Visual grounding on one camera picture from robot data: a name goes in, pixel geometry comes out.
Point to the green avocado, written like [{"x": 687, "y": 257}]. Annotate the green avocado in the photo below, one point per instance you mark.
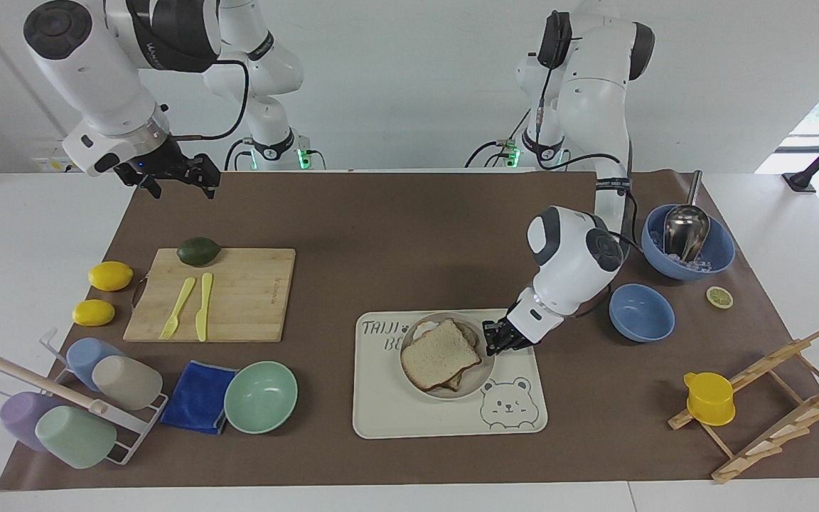
[{"x": 198, "y": 252}]

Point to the purple cup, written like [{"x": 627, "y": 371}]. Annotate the purple cup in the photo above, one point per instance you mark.
[{"x": 22, "y": 419}]

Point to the yellow lemon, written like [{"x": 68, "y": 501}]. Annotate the yellow lemon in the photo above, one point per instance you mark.
[
  {"x": 94, "y": 313},
  {"x": 111, "y": 276}
]

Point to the wooden folding rack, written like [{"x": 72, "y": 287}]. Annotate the wooden folding rack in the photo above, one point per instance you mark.
[{"x": 772, "y": 434}]

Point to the green bowl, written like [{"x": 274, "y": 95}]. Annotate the green bowl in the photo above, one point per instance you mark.
[{"x": 260, "y": 398}]

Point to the lemon slice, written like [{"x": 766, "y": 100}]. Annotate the lemon slice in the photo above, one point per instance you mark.
[{"x": 720, "y": 297}]

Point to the bread slice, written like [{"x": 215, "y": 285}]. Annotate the bread slice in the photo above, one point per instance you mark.
[
  {"x": 468, "y": 333},
  {"x": 439, "y": 355}
]

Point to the yellow plastic fork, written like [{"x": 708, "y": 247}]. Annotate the yellow plastic fork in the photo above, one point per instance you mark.
[{"x": 179, "y": 306}]

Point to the white power strip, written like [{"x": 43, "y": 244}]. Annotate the white power strip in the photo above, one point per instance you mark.
[{"x": 54, "y": 164}]

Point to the large blue bowl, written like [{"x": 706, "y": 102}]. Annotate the large blue bowl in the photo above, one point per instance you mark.
[{"x": 721, "y": 252}]

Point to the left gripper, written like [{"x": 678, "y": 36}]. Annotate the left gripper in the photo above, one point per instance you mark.
[{"x": 509, "y": 328}]

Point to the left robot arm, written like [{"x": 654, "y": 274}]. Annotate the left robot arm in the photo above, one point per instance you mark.
[{"x": 587, "y": 92}]

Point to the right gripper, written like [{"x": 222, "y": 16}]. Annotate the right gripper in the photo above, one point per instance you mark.
[{"x": 157, "y": 160}]

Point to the beige cup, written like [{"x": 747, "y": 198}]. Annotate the beige cup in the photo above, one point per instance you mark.
[{"x": 129, "y": 382}]

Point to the clear ice cube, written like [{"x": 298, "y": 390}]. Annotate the clear ice cube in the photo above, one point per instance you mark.
[{"x": 701, "y": 267}]

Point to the cream tray with bear print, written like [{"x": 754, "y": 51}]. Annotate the cream tray with bear print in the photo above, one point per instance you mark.
[{"x": 395, "y": 412}]

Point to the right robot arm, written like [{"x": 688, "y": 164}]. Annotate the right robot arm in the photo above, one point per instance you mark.
[{"x": 82, "y": 64}]

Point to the yellow plastic knife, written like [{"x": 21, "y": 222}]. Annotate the yellow plastic knife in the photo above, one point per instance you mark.
[{"x": 203, "y": 306}]

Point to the blue cloth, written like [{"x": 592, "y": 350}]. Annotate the blue cloth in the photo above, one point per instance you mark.
[{"x": 200, "y": 398}]

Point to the wooden cutting board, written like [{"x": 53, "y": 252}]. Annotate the wooden cutting board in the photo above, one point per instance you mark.
[{"x": 253, "y": 299}]

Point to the small blue bowl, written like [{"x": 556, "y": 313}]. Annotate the small blue bowl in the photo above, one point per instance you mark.
[{"x": 640, "y": 313}]

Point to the grey plate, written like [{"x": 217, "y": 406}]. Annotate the grey plate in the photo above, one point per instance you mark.
[{"x": 484, "y": 373}]

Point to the metal scoop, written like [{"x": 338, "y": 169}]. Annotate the metal scoop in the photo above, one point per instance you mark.
[{"x": 687, "y": 227}]

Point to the blue cup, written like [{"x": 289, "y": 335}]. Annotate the blue cup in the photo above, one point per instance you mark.
[{"x": 86, "y": 355}]

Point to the green cup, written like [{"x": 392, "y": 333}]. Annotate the green cup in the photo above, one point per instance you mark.
[{"x": 75, "y": 437}]

